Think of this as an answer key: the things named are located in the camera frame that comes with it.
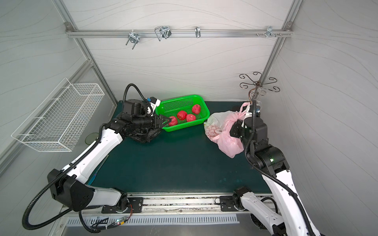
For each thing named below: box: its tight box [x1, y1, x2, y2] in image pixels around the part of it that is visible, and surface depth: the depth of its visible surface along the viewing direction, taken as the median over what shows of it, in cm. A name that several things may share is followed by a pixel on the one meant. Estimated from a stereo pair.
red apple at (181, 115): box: [177, 110, 188, 121], surface depth 107 cm
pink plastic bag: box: [207, 102, 251, 159], surface depth 65 cm
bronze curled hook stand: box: [239, 71, 281, 103], surface depth 90 cm
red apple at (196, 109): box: [191, 104, 202, 115], surface depth 113 cm
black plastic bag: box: [127, 127, 161, 144], surface depth 97 cm
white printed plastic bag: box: [203, 110, 231, 140], surface depth 100 cm
